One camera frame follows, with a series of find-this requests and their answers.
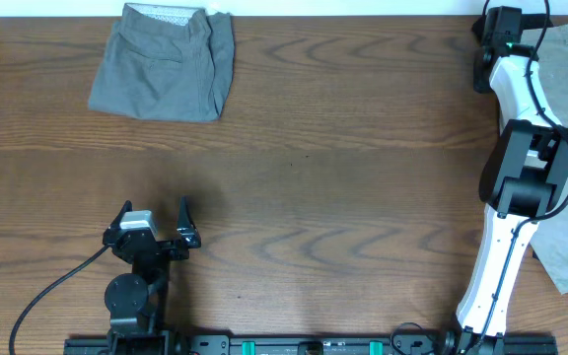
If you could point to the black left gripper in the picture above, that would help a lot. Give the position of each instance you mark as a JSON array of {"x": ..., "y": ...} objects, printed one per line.
[{"x": 186, "y": 233}]

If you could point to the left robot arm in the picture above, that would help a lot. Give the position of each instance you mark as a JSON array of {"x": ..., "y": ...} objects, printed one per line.
[{"x": 136, "y": 300}]

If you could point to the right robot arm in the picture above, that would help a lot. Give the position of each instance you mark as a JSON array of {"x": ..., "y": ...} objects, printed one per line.
[{"x": 524, "y": 182}]

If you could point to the folded dark grey shorts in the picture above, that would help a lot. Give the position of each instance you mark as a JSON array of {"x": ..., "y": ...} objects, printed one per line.
[{"x": 166, "y": 63}]

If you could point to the black garment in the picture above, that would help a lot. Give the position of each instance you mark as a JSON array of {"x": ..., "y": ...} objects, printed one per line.
[{"x": 514, "y": 27}]

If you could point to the black mounting rail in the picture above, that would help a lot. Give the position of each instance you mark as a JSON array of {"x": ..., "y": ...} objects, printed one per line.
[{"x": 404, "y": 342}]

